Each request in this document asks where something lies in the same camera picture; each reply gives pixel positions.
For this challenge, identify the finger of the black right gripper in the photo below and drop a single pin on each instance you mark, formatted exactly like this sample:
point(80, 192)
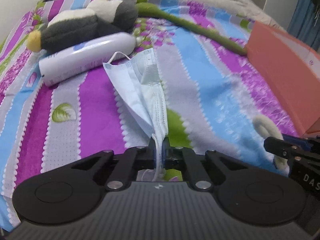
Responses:
point(296, 139)
point(284, 151)

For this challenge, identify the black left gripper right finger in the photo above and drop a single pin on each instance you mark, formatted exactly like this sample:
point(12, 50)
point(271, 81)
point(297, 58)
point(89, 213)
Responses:
point(188, 163)

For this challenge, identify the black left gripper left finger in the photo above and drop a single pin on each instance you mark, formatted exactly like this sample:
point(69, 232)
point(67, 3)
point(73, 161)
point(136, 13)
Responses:
point(129, 163)

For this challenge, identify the light blue face mask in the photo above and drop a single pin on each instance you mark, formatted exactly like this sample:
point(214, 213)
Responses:
point(137, 82)

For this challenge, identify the colourful striped bed sheet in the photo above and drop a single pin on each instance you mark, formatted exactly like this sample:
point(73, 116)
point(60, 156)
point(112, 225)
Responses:
point(212, 96)

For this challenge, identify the orange cardboard box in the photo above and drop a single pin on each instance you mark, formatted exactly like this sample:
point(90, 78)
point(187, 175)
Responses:
point(291, 69)

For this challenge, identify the blue curtain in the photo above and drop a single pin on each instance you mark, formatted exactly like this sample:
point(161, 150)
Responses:
point(304, 24)

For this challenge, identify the white cylindrical bottle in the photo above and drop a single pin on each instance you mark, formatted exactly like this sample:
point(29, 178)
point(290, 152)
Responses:
point(84, 56)

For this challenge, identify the penguin plush toy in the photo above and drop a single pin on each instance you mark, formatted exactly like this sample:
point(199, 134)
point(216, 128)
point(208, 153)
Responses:
point(71, 27)

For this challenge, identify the green plush stem toy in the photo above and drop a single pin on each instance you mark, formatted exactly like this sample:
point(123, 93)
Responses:
point(151, 10)

